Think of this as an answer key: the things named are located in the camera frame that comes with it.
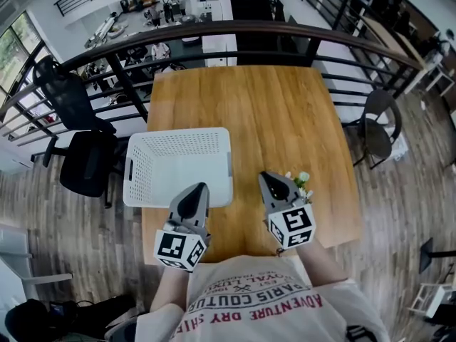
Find dark brown round-backed chair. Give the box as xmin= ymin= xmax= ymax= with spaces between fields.
xmin=351 ymin=88 xmax=404 ymax=171

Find person's right forearm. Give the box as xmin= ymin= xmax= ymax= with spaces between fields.
xmin=298 ymin=239 xmax=349 ymax=287

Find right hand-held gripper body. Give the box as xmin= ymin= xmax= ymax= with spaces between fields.
xmin=258 ymin=171 xmax=316 ymax=249

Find white artificial flowers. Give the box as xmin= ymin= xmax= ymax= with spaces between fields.
xmin=284 ymin=171 xmax=314 ymax=205

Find white perforated plastic basket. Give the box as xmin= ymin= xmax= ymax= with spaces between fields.
xmin=123 ymin=127 xmax=234 ymax=209

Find white side table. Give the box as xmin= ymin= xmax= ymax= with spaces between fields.
xmin=0 ymin=222 xmax=74 ymax=301

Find light wooden long table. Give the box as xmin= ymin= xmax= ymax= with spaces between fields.
xmin=358 ymin=14 xmax=429 ymax=69

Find black bag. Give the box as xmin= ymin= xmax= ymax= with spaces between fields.
xmin=4 ymin=293 xmax=137 ymax=342

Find white stool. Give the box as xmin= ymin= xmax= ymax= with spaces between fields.
xmin=407 ymin=281 xmax=456 ymax=321

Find black metal balcony railing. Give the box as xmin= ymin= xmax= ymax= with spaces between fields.
xmin=0 ymin=19 xmax=425 ymax=147

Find black metal stand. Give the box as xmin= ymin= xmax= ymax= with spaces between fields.
xmin=418 ymin=237 xmax=456 ymax=274

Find black mesh office chair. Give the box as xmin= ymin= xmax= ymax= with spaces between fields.
xmin=31 ymin=54 xmax=121 ymax=208

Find person's printed beige shirt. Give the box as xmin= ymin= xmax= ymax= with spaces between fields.
xmin=135 ymin=254 xmax=391 ymax=342

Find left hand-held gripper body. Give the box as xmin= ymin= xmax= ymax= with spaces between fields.
xmin=153 ymin=182 xmax=212 ymax=273

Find person's left forearm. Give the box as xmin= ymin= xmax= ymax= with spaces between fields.
xmin=149 ymin=264 xmax=190 ymax=314

